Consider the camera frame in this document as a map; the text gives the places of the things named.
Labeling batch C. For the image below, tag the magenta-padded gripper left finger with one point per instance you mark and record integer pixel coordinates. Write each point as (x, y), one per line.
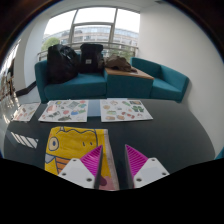
(91, 161)

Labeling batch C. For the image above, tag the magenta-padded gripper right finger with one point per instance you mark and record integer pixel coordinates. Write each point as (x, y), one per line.
(135, 161)

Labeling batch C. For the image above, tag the orange yellow pink printed towel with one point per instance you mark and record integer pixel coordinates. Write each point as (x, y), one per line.
(71, 143)

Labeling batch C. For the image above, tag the white sticker sheet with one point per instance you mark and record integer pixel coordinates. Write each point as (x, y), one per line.
(65, 111)
(26, 112)
(125, 110)

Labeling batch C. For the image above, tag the teal sectional sofa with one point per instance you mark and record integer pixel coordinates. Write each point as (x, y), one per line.
(86, 85)

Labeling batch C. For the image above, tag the brown crumpled jacket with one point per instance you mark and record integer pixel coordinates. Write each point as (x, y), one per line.
(120, 63)

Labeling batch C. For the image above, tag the large black backpack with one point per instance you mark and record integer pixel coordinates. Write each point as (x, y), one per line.
(62, 63)

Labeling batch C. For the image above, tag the black backpack with label patch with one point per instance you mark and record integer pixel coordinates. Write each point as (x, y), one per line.
(90, 58)

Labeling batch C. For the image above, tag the metal window railing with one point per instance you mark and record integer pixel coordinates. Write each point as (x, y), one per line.
(110, 45)

